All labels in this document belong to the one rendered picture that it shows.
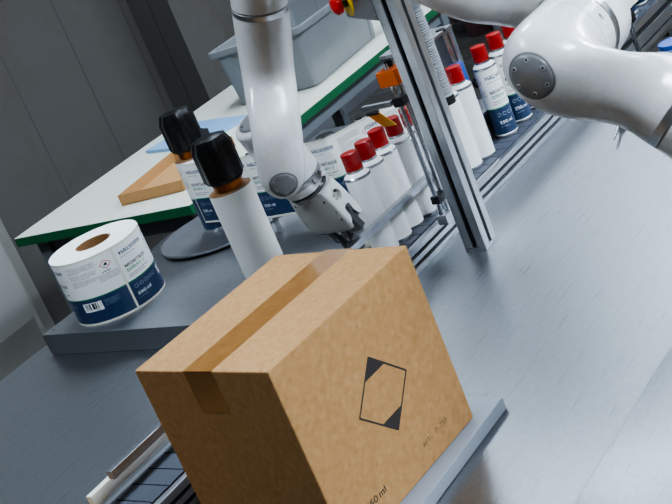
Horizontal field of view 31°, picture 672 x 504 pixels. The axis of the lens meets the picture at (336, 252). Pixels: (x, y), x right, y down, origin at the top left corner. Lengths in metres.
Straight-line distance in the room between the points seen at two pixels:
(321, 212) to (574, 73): 0.68
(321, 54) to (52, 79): 1.59
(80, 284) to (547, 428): 1.20
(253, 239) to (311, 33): 1.98
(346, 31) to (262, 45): 2.57
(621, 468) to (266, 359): 0.45
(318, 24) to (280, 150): 2.39
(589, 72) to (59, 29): 4.20
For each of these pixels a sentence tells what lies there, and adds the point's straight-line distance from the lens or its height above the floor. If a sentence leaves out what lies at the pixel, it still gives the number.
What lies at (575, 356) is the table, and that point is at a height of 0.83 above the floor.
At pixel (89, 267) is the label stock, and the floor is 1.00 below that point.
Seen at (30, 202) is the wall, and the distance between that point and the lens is 5.30.
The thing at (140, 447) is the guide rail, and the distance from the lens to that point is 1.77.
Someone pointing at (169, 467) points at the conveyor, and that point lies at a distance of 1.86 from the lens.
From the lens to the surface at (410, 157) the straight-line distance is 2.35.
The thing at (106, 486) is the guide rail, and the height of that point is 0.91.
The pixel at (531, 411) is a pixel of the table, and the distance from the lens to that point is 1.71.
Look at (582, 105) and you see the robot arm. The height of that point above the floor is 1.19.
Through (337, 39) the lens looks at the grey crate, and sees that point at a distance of 4.44.
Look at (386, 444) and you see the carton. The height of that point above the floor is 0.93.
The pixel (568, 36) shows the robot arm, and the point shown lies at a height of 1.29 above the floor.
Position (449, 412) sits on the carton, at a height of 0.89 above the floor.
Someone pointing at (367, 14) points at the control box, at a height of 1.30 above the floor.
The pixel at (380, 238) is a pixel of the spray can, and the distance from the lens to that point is 2.26.
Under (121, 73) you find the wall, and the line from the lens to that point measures 5.82.
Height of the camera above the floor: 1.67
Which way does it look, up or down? 19 degrees down
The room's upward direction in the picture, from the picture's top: 23 degrees counter-clockwise
